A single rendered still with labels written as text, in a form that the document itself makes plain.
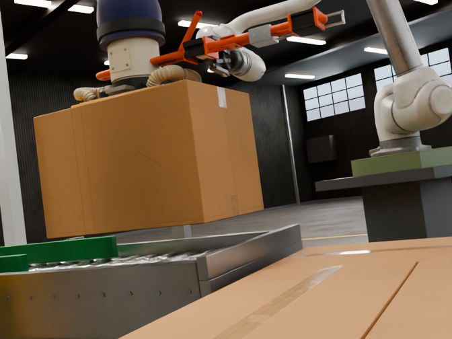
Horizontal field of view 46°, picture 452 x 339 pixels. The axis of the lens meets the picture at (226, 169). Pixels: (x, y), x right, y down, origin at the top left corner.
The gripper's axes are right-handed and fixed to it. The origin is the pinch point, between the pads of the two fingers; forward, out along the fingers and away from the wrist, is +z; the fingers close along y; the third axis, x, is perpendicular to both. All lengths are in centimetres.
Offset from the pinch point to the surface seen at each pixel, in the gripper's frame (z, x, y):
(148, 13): 4.3, 16.1, -15.1
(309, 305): 58, -44, 67
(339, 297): 53, -48, 67
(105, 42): 9.5, 30.5, -8.1
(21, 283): 34, 52, 64
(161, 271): 34, 2, 63
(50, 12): -460, 489, -261
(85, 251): -22, 78, 62
